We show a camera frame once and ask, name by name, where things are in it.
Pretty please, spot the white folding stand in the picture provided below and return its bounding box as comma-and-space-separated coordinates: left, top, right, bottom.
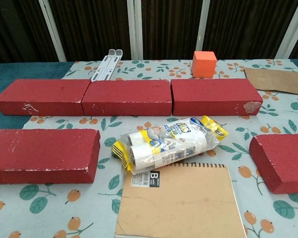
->
90, 49, 124, 82

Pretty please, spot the red foam brick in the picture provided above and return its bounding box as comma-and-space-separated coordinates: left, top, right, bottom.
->
81, 79, 173, 117
0, 128, 101, 185
249, 133, 298, 195
0, 78, 92, 117

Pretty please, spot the teal table cover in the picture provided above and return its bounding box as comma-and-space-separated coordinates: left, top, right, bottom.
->
0, 58, 298, 129

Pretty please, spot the floral tablecloth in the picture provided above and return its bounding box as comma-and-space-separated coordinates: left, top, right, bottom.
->
0, 59, 298, 238

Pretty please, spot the dark pleated curtain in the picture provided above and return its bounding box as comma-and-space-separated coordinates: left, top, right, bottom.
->
0, 0, 298, 65

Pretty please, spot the orange foam cube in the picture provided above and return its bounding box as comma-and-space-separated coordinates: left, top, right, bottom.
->
192, 51, 218, 79

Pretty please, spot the white double frame post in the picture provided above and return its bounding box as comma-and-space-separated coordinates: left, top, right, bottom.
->
126, 0, 144, 60

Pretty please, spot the plastic pack of white rolls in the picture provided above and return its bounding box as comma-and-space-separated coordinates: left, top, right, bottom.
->
110, 115, 229, 176

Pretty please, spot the brown paper bag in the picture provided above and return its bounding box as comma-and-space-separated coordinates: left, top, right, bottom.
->
243, 67, 298, 96

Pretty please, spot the kraft spiral notebook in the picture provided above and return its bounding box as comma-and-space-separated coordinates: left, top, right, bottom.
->
115, 162, 248, 238

